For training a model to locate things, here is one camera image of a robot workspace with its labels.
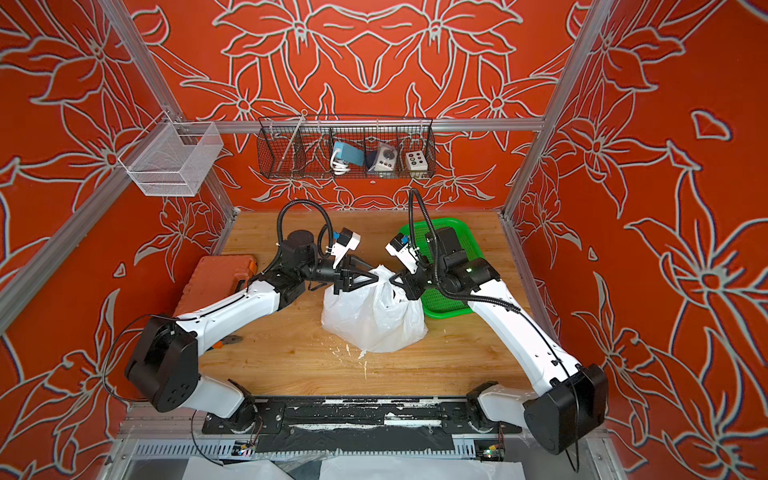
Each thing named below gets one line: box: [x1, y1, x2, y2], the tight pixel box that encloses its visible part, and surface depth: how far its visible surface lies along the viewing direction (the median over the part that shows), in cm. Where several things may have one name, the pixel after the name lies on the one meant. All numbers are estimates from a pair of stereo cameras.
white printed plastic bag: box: [321, 265, 428, 353], surface depth 76 cm
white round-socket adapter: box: [368, 143, 398, 172], surface depth 94 cm
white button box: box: [406, 150, 428, 178], surface depth 97 cm
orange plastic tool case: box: [174, 255, 258, 316], surface depth 97 cm
